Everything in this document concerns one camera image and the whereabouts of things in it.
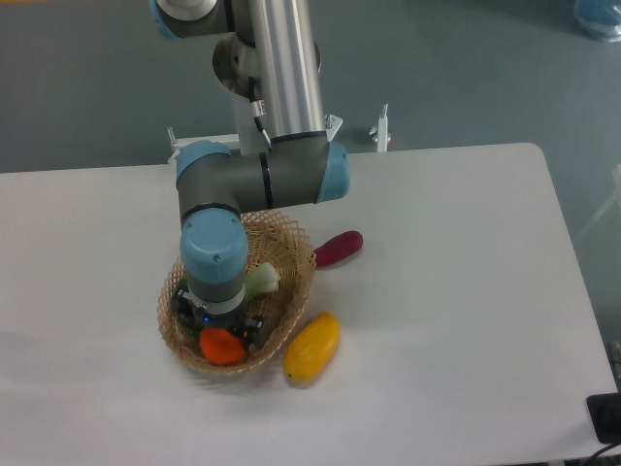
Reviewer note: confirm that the purple sweet potato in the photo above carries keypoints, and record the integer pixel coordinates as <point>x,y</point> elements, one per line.
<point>338,248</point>

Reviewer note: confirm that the woven wicker basket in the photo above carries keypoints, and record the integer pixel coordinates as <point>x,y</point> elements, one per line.
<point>274,238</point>

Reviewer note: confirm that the green bok choy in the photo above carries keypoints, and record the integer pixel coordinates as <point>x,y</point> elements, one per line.
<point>262,280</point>

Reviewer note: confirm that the orange fruit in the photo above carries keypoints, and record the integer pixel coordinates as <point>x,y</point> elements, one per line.
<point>220,347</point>

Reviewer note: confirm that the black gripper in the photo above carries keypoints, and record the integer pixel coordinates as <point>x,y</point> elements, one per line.
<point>252,328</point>

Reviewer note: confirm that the yellow mango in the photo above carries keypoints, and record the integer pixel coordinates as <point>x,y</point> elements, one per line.
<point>312,349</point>

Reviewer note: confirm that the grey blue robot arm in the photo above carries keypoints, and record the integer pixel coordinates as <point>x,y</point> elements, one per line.
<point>266,54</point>

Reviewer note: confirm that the black device at table edge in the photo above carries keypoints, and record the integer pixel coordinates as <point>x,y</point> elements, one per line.
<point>604,411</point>

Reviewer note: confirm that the white metal robot stand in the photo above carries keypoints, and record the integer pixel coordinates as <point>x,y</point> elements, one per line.
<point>379,136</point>

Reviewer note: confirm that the blue plastic bag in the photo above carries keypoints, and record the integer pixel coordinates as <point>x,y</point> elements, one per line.
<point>600,18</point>

